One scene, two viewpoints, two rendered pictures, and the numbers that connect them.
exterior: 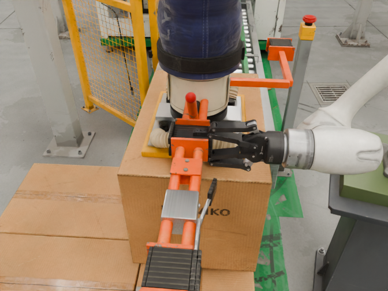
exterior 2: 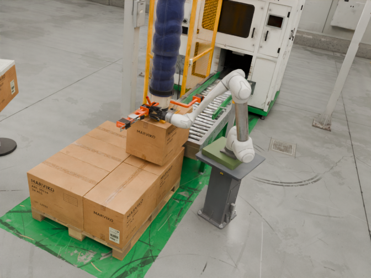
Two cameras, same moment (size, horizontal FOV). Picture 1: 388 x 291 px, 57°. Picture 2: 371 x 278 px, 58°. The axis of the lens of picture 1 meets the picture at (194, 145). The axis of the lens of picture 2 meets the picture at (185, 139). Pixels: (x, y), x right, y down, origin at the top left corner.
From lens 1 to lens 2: 222 cm
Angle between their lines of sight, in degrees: 15
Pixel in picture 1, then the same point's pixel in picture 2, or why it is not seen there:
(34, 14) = (129, 64)
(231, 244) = (155, 150)
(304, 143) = (169, 115)
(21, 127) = (107, 113)
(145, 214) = (132, 132)
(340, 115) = (189, 115)
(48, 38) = (131, 75)
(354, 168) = (179, 124)
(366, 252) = (215, 187)
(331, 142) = (175, 116)
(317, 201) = not seen: hidden behind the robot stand
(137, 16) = not seen: hidden behind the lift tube
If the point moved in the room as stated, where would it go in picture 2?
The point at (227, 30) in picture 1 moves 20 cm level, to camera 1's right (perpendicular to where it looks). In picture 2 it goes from (165, 84) to (186, 90)
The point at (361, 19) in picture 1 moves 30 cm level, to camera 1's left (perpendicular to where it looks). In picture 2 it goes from (328, 112) to (309, 107)
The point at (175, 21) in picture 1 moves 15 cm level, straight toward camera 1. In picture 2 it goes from (153, 79) to (146, 84)
